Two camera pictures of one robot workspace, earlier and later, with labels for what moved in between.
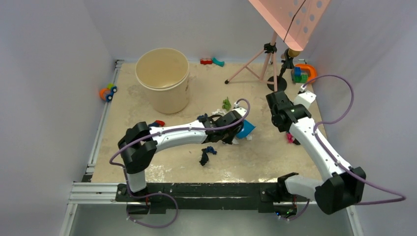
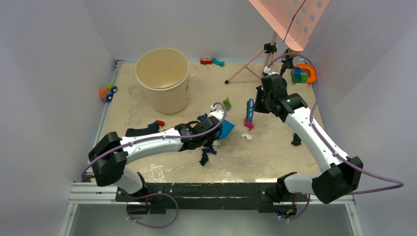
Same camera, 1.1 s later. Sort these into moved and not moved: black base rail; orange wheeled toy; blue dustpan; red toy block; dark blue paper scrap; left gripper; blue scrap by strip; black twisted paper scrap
Moved: blue dustpan; left gripper
Not moved: dark blue paper scrap; black base rail; orange wheeled toy; red toy block; blue scrap by strip; black twisted paper scrap
